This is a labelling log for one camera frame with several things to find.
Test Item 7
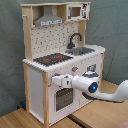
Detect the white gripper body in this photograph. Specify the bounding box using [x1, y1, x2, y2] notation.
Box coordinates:
[52, 74, 73, 88]

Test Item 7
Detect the oven knob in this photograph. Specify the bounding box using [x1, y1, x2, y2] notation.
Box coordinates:
[71, 65, 79, 73]

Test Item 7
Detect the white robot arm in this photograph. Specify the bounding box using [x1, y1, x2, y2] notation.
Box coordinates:
[52, 71, 128, 103]

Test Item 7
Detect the wooden toy kitchen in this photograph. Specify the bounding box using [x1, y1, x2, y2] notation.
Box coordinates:
[22, 2, 105, 128]

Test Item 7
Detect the toy oven door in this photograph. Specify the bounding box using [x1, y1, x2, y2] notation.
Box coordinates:
[55, 88, 74, 111]

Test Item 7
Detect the black toy stovetop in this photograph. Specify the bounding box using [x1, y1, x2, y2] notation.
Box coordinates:
[34, 53, 70, 66]

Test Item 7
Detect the grey ice dispenser panel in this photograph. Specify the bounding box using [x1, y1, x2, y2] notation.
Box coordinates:
[87, 64, 96, 72]

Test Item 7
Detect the grey toy sink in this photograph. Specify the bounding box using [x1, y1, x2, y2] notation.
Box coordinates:
[66, 47, 94, 56]

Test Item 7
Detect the black toy faucet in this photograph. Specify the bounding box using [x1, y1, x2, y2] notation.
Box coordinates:
[67, 33, 82, 49]

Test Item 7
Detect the wooden table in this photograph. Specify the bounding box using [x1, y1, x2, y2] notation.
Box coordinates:
[0, 79, 128, 128]

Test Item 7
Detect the grey range hood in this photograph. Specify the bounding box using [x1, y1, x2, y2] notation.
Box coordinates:
[35, 6, 64, 27]

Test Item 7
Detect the toy microwave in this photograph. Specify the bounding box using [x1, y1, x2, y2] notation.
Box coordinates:
[66, 3, 90, 21]

